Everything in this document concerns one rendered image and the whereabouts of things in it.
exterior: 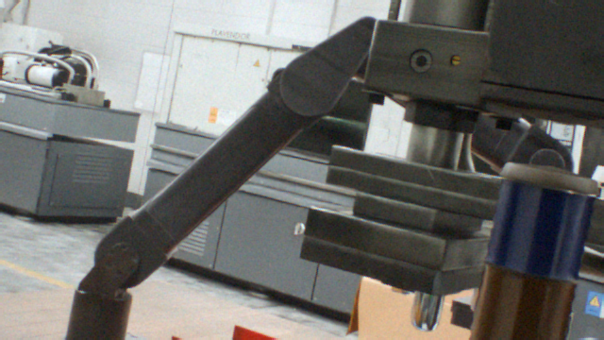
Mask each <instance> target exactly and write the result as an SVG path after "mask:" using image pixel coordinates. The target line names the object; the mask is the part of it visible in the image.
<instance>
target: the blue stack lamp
mask: <svg viewBox="0 0 604 340"><path fill-rule="evenodd" d="M501 184H502V186H501V188H500V190H499V199H498V201H497V203H496V214H495V215H494V217H493V226H492V228H491V230H490V240H489V243H488V245H487V251H488V252H487V254H486V256H485V258H484V259H485V260H487V261H489V262H491V263H495V264H500V265H503V266H506V267H509V268H513V269H516V271H520V272H526V273H530V274H533V275H538V276H543V277H548V278H554V279H561V280H569V281H578V280H579V271H580V270H581V267H582V257H583V255H584V253H585V244H586V242H587V240H588V229H589V228H590V226H591V216H592V214H593V212H594V202H595V200H596V197H595V196H591V195H585V194H580V193H575V192H570V191H565V190H561V189H556V188H550V187H545V186H541V185H536V184H531V183H526V182H521V180H515V179H509V178H501Z"/></svg>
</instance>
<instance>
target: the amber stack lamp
mask: <svg viewBox="0 0 604 340"><path fill-rule="evenodd" d="M578 285H579V282H578V281H575V280H561V279H554V278H548V277H543V276H538V275H533V274H530V273H526V272H520V271H516V269H513V268H509V267H506V266H503V265H500V264H497V263H491V262H489V261H484V269H483V272H482V274H481V284H480V286H479V288H478V298H477V301H476V310H475V312H474V314H473V317H474V322H473V324H472V326H471V336H470V338H469V340H566V338H567V329H568V327H569V324H570V319H569V316H570V314H571V313H572V311H573V307H572V303H573V301H574V299H575V297H576V295H575V289H576V287H578Z"/></svg>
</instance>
